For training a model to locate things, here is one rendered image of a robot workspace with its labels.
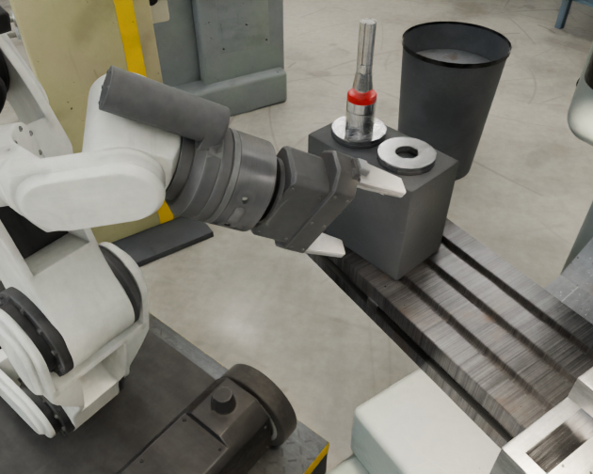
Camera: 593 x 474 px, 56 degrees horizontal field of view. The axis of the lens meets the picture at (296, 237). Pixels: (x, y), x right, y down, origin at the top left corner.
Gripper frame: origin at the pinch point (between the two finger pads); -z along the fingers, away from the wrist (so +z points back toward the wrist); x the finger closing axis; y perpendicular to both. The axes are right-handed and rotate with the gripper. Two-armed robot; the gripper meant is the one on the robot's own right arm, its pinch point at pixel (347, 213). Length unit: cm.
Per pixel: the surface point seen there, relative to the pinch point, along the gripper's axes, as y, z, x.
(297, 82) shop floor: 256, -122, -132
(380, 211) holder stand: 18.4, -21.2, -13.8
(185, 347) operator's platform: 36, -23, -94
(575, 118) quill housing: 1.2, -14.2, 18.9
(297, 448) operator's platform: 4, -41, -76
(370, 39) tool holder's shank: 33.6, -10.3, 3.8
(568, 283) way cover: 11, -60, -11
